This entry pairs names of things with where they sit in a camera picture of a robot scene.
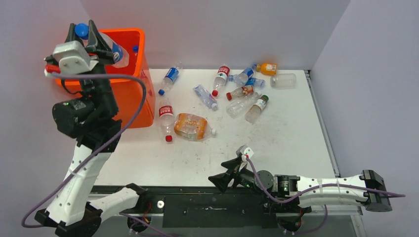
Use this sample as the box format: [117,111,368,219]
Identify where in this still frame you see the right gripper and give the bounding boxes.
[209,157,268,198]

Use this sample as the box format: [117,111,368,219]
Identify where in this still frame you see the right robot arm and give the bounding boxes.
[208,154,398,212]

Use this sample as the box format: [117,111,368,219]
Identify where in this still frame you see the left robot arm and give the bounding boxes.
[35,20,147,237]

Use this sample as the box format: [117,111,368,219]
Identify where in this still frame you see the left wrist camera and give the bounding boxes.
[44,40,99,78]

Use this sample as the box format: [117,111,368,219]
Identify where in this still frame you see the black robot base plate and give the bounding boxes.
[125,187,305,228]

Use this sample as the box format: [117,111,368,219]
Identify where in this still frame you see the blue label bottle near bin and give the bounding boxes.
[158,61,183,96]

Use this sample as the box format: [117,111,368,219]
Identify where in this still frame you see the light blue crushed bottle back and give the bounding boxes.
[228,74,265,88]

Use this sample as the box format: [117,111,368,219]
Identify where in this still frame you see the large crushed orange tea bottle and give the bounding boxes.
[174,113,217,141]

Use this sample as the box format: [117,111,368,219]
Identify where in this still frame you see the blue label bottle at back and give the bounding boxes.
[233,64,256,87]

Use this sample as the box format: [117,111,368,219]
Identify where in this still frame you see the brown label red cap bottle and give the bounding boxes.
[226,85,254,101]

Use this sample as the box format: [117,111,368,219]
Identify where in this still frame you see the clear bottle red label red cap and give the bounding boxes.
[158,99,175,143]

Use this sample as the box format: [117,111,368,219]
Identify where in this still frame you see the clear crushed bottle centre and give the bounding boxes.
[226,92,261,119]

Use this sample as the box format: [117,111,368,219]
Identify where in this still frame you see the pepsi bottle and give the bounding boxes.
[75,23,129,68]

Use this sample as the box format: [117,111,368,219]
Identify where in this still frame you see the green cap tea bottle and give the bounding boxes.
[245,95,269,124]

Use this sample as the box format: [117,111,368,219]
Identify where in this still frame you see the orange juice bottle at back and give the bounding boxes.
[255,63,278,76]

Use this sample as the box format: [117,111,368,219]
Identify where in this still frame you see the red white label bottle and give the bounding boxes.
[211,65,230,97]

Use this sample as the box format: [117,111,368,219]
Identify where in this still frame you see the orange plastic bin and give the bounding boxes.
[54,28,156,129]

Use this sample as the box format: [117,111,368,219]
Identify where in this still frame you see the clear wide plastic jar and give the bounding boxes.
[270,74,296,89]

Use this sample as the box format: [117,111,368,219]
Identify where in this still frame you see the crushed clear water bottle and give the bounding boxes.
[193,84,218,111]

